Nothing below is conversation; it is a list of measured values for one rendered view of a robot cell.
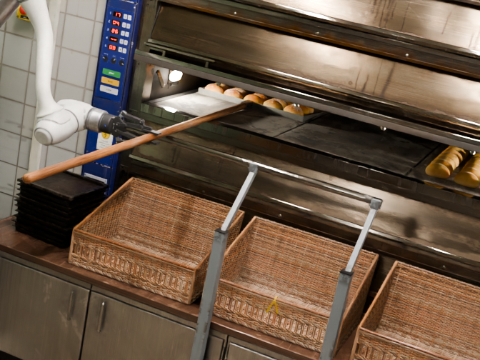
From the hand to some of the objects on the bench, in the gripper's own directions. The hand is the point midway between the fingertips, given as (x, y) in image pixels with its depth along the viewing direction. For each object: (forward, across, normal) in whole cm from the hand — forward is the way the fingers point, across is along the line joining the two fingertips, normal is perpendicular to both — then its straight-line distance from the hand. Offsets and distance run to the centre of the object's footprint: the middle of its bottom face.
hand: (151, 136), depth 337 cm
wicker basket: (+59, +62, -24) cm, 89 cm away
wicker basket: (-1, +61, -24) cm, 66 cm away
